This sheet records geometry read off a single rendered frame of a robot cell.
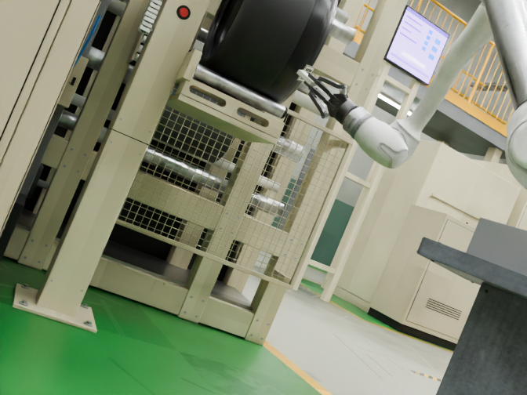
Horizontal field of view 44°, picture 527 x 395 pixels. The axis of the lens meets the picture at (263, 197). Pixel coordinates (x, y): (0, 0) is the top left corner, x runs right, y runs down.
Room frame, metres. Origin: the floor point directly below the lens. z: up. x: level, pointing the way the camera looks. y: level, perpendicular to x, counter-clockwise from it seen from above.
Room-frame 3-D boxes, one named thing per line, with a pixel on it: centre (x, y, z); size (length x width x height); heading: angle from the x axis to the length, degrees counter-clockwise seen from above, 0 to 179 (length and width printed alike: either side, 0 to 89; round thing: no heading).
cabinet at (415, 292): (6.77, -1.99, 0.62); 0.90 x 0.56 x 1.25; 118
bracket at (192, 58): (2.19, 0.43, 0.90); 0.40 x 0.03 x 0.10; 20
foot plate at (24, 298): (2.14, 0.49, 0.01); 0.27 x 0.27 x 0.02; 20
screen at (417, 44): (6.14, -0.79, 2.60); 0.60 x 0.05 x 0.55; 118
